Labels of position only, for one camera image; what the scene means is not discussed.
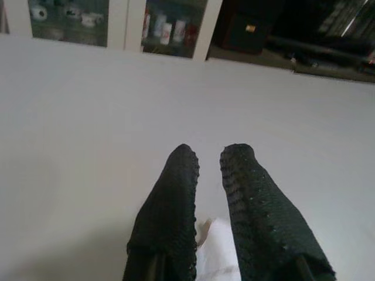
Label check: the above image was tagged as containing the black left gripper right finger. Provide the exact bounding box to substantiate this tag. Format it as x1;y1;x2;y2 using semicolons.
219;143;341;281

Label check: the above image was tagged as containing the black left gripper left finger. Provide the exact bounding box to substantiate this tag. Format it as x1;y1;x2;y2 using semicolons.
122;143;200;281

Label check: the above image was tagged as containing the white tissue paper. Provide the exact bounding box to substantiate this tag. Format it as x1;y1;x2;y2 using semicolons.
195;218;241;281

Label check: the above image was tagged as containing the white mug with red print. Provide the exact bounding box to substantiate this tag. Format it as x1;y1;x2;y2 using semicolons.
159;23;173;45

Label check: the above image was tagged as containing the red cup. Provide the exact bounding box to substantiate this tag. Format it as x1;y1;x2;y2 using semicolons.
185;25;199;44

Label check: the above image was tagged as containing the black box with gold label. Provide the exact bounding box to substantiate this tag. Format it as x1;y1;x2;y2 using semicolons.
218;11;272;55

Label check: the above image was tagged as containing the dark low shelf unit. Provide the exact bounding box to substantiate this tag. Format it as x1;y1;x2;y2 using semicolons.
204;0;375;84

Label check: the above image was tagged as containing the white glass-door display cabinet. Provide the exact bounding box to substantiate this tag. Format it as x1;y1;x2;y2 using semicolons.
0;0;219;61

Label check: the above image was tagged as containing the white black-spotted ceramic figure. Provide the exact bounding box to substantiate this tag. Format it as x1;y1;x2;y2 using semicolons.
30;5;48;20

